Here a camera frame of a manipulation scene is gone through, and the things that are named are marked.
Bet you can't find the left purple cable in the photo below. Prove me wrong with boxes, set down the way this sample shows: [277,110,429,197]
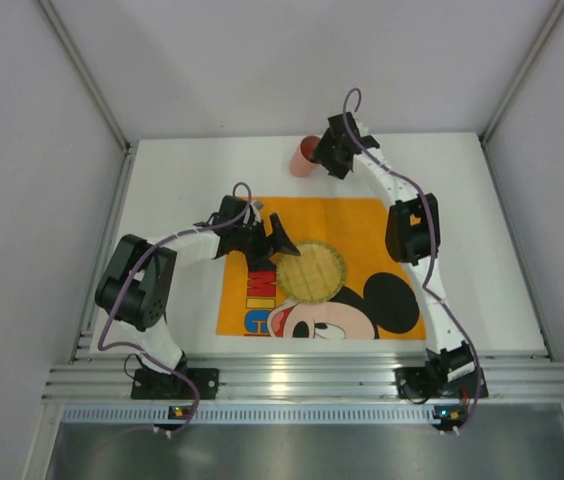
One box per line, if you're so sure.
[96,182,199,441]

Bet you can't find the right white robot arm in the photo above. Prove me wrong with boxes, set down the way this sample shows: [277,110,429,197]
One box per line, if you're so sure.
[313,111,488,399]

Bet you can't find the aluminium mounting rail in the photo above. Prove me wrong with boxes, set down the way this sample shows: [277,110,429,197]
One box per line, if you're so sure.
[42,353,564,403]

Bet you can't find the purple cable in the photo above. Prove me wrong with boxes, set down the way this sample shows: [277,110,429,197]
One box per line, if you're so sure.
[342,88,486,436]
[96,182,199,441]

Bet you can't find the orange cartoon mouse cloth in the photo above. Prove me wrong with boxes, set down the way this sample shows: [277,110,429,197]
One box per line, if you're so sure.
[216,197,426,341]

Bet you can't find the pink plastic cup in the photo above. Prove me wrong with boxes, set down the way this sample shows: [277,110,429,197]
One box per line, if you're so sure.
[289,135,320,178]

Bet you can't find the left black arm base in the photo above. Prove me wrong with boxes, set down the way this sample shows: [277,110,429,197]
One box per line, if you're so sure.
[130,368,220,400]

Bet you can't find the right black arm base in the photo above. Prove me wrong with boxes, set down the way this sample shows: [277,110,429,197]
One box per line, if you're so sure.
[395,367,489,403]

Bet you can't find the woven bamboo round plate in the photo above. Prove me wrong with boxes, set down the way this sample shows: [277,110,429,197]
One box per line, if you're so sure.
[276,241,347,304]

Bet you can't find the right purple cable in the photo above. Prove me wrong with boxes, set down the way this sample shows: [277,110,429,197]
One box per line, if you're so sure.
[342,88,486,436]

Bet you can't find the perforated metal cable strip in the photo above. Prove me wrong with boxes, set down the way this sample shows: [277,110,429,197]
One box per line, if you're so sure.
[61,405,468,426]

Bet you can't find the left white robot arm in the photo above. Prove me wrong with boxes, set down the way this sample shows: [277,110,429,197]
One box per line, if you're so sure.
[95,194,300,374]

